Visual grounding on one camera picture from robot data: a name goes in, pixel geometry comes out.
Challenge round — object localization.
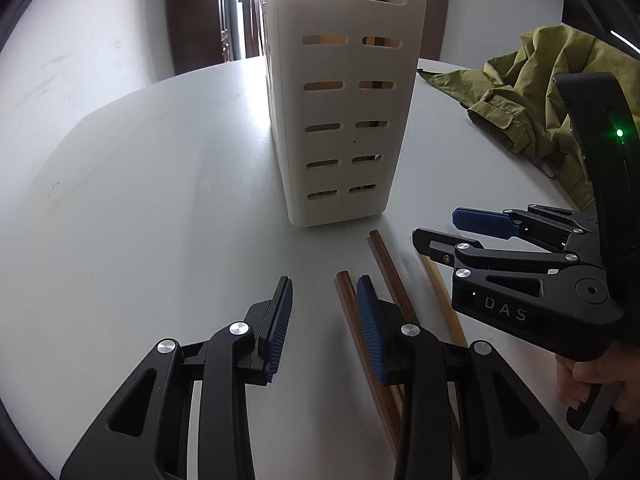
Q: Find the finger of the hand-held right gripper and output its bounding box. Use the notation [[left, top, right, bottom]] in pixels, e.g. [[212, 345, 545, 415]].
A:
[[411, 227, 582, 298], [451, 204, 599, 252]]

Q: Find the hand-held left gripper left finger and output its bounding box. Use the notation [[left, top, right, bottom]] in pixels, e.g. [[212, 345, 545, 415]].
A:
[[59, 275, 295, 480]]

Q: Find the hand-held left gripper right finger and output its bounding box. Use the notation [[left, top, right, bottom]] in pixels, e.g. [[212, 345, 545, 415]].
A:
[[356, 274, 588, 480]]

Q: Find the dark brown chopstick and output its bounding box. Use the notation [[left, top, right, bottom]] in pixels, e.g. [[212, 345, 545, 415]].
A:
[[368, 229, 463, 463], [335, 270, 403, 458]]

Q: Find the cream plastic utensil holder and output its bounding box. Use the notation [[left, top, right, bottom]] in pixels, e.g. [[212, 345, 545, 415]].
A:
[[254, 0, 430, 230]]

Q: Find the person's right hand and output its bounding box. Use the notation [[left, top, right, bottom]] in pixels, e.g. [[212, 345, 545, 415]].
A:
[[555, 352, 632, 411]]

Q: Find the olive green jacket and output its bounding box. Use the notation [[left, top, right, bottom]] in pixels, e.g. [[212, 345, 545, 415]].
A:
[[416, 25, 601, 213]]

